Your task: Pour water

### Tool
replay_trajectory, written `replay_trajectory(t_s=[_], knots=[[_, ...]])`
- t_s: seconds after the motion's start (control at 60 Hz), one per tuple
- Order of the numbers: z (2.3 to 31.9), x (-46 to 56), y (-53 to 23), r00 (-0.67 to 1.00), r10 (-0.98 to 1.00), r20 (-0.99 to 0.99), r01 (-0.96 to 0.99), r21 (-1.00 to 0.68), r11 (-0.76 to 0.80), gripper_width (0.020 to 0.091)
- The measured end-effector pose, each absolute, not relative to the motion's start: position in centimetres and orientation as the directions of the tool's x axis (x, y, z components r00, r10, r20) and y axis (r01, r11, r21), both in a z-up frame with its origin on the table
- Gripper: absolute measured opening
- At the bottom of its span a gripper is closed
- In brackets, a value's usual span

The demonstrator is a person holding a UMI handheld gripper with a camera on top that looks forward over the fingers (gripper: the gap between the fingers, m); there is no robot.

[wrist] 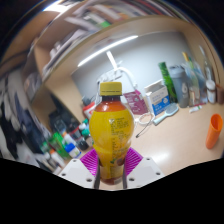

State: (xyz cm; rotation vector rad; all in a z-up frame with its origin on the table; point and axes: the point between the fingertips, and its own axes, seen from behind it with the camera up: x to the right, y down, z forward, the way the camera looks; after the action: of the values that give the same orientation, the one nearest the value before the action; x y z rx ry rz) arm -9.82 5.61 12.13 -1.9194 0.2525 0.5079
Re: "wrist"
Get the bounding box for yellow-labelled tea drink bottle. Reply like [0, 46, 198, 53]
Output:
[88, 81, 136, 186]

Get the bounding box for clear glass bottle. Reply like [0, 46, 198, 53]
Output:
[198, 44, 214, 84]

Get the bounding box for red and white canister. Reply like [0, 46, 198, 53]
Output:
[82, 101, 97, 120]

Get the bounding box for white desk lamp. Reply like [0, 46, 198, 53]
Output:
[96, 49, 134, 98]

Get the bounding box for grey shaker bottle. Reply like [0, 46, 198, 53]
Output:
[167, 64, 191, 109]

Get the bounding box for hanging dark clothes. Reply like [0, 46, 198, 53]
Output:
[0, 99, 41, 161]

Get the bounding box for blue and white carton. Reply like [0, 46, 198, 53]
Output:
[143, 79, 171, 117]

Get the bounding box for brown ceramic mug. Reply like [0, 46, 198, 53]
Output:
[215, 83, 224, 106]

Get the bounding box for pink packet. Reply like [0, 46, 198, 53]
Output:
[123, 89, 149, 116]

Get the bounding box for tall green bottle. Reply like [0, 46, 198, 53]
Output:
[157, 61, 179, 104]

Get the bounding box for white toothpaste tube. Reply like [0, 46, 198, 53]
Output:
[188, 104, 205, 114]

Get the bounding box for light blue hairbrush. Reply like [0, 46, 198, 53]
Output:
[152, 102, 180, 127]

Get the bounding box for slim white light strip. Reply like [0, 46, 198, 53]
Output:
[77, 34, 139, 68]

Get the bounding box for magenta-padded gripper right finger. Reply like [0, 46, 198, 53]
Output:
[122, 147, 165, 190]

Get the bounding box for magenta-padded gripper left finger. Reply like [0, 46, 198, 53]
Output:
[58, 148, 101, 190]

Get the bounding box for orange plastic cup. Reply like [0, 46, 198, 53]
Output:
[205, 113, 224, 150]

